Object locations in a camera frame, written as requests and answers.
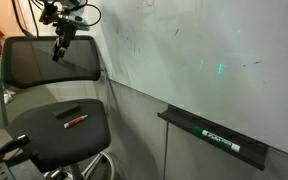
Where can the black marker tray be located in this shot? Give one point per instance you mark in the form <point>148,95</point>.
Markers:
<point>214,136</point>

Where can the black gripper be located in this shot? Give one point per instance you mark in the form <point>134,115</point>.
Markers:
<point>66,30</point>

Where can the red whiteboard marker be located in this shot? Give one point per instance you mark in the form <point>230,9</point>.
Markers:
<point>75,121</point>

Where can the black whiteboard eraser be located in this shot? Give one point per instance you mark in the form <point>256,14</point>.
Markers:
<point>66,111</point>

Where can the green whiteboard marker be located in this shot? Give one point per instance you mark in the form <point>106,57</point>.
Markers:
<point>217,139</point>

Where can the black mesh office chair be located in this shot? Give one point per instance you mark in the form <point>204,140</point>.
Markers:
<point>57,140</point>

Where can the whiteboard panel with green writing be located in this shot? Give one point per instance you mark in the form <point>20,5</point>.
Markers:
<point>200,40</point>

